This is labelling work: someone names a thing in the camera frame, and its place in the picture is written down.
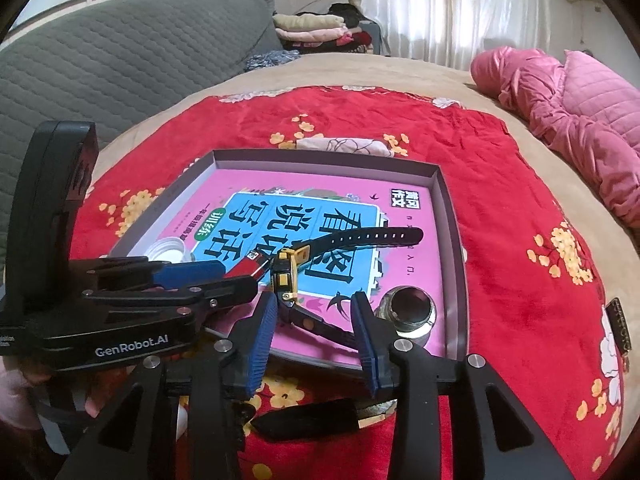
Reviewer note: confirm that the grey quilted headboard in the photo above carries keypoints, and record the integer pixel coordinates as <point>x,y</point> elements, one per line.
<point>125,60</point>

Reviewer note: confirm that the beige bed sheet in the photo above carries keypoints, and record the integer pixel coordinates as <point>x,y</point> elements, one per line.
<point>400,70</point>

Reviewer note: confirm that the pink quilted jacket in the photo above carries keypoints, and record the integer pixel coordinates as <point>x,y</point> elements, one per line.
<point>575,105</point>

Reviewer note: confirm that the white jar lid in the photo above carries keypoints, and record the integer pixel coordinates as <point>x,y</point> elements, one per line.
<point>167,249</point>

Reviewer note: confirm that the white curtain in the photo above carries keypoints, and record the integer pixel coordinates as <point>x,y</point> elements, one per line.
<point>450,5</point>

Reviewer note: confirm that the grey cardboard box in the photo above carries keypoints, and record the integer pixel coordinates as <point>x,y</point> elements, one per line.
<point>452,260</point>

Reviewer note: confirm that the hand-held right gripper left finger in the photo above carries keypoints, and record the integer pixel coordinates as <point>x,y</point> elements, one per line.
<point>260,345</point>

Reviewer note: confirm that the small dark comb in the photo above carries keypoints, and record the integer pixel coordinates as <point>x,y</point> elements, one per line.
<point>620,325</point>

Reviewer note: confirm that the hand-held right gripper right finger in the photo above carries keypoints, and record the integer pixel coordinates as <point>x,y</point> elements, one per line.
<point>367,345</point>

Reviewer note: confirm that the red floral blanket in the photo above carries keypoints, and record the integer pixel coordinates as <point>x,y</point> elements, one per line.
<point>500,185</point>

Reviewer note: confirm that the pile of folded clothes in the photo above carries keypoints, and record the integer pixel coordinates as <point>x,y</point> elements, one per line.
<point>310,25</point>

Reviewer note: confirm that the dark patterned cloth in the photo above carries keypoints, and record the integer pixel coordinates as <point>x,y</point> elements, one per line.
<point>270,60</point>

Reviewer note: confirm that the black hair trimmer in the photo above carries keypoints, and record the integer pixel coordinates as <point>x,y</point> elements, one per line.
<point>305,417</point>

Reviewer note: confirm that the pink and blue book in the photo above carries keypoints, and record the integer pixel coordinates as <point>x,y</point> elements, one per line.
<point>320,195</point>

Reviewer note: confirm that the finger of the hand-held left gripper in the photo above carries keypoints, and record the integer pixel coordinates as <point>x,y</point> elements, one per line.
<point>225,290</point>
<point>185,274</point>

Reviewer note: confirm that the yellow and black wristwatch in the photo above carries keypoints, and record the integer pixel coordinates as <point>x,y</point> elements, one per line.
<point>285,275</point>

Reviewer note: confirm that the red lighter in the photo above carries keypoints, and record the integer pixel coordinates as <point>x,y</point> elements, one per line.
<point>247,266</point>

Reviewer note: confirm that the person's left hand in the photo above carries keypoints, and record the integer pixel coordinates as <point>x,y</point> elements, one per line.
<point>20,390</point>

